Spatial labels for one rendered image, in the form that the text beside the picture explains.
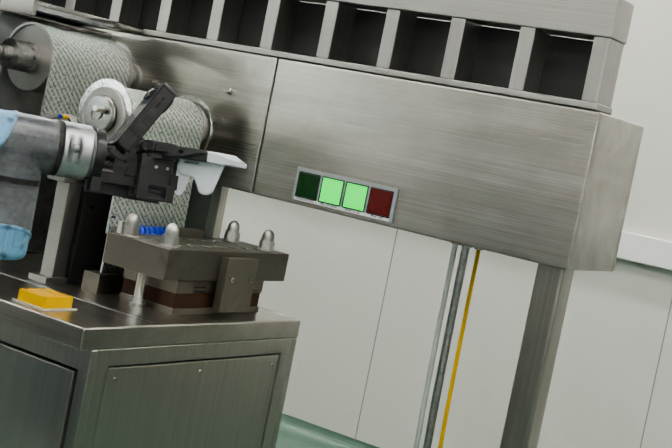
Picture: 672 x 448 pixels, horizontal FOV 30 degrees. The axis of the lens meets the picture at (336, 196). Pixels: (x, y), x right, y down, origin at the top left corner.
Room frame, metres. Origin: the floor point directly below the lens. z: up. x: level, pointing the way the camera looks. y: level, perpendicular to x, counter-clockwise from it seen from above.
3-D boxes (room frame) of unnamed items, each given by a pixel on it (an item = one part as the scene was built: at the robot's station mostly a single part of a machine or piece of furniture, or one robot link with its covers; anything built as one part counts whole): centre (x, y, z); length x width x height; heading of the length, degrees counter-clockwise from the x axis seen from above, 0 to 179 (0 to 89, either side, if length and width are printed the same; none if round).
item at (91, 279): (2.60, 0.37, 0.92); 0.28 x 0.04 x 0.04; 148
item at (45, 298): (2.24, 0.48, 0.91); 0.07 x 0.07 x 0.02; 58
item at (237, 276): (2.53, 0.16, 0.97); 0.10 x 0.03 x 0.11; 148
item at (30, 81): (2.77, 0.63, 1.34); 0.25 x 0.14 x 0.14; 148
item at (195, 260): (2.56, 0.25, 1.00); 0.40 x 0.16 x 0.06; 148
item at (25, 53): (2.64, 0.71, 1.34); 0.06 x 0.06 x 0.06; 58
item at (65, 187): (2.51, 0.54, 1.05); 0.06 x 0.05 x 0.31; 148
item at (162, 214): (2.59, 0.37, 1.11); 0.23 x 0.01 x 0.18; 148
